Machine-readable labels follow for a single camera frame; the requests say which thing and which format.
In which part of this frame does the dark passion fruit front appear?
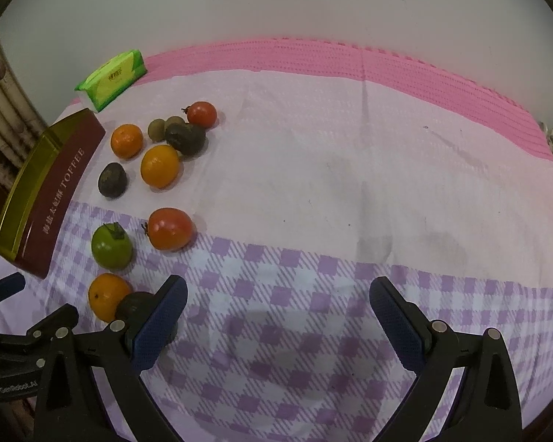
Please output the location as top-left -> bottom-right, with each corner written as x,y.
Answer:
115,291 -> 153,322

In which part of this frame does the orange tangerine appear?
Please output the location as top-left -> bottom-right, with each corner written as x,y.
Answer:
87,273 -> 132,323
109,124 -> 143,160

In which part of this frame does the green tomato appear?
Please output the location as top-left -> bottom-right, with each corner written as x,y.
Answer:
91,222 -> 133,271

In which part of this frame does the gold maroon toffee tin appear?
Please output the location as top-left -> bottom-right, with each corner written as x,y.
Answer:
0,109 -> 105,278

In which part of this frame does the large red tomato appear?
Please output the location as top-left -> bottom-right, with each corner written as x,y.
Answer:
143,208 -> 195,252

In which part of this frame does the dark wrinkled passion fruit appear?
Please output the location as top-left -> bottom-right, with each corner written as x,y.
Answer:
98,163 -> 129,199

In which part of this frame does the bamboo curtain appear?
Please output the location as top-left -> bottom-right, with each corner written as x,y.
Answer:
0,42 -> 46,190

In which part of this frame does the smooth orange fruit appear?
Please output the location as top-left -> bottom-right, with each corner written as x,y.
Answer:
139,145 -> 181,190

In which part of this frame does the orange tangerine back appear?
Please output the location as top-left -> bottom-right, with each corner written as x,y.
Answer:
109,124 -> 143,160

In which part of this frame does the dark passion fruit back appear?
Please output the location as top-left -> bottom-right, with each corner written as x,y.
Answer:
164,123 -> 206,157

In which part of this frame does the left green longan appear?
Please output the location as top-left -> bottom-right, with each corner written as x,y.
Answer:
147,119 -> 166,143

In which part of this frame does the green longan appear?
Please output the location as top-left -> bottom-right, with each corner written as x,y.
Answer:
147,119 -> 166,143
164,116 -> 185,129

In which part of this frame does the pink purple checked tablecloth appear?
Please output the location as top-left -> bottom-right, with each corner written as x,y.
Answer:
0,39 -> 553,441

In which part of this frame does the right green longan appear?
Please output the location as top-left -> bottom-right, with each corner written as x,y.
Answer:
164,116 -> 185,129

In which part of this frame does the small red tomato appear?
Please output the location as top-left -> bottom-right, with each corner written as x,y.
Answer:
182,101 -> 218,130

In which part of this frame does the green tissue pack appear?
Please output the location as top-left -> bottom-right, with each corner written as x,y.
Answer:
74,50 -> 147,112

